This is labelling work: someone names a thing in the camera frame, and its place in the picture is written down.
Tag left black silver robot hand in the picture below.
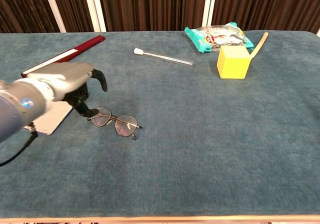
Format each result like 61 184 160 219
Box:
26 62 108 118

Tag blue printed glasses case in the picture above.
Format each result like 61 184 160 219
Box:
32 100 75 136

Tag thin metal frame glasses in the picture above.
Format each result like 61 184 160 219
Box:
86 106 143 140

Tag red and white flat stick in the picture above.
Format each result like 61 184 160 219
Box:
20 35 106 79

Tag glass test tube white cap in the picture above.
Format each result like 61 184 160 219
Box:
133 47 195 68

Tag dark brown pleated curtain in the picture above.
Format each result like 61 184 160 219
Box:
0 0 320 34

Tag blue-green table cloth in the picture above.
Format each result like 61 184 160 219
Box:
0 30 320 219

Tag teal snack packet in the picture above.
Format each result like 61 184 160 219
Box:
184 21 255 54

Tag yellow foam cube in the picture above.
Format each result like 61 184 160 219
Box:
216 45 252 80

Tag wooden stick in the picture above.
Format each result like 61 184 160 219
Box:
249 31 269 59

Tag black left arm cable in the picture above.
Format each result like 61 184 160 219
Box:
0 125 39 167

